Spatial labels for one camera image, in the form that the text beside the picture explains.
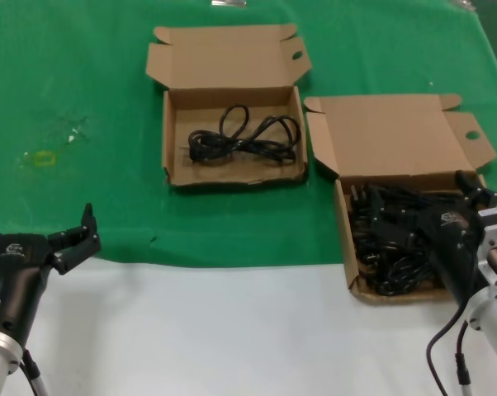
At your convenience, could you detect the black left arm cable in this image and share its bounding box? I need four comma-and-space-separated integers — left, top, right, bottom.
19, 348, 50, 396

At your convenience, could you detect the black power cable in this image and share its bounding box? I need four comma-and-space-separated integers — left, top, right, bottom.
186, 105, 302, 167

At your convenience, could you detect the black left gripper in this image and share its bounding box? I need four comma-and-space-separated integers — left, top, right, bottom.
0, 200, 102, 343

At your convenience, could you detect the green table cloth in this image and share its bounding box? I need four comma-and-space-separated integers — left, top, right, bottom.
0, 0, 497, 271

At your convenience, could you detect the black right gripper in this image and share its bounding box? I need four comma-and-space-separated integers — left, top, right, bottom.
371, 169, 497, 311

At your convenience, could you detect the pile of black power cables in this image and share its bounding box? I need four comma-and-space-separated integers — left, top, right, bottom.
349, 183, 472, 296

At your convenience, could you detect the cardboard box with torn corner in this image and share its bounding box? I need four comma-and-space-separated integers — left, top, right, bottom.
144, 23, 313, 191

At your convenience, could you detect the intact open cardboard box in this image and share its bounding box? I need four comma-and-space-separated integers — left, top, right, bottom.
304, 93, 497, 306

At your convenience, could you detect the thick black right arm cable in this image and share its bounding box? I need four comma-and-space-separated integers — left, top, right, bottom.
425, 304, 469, 396

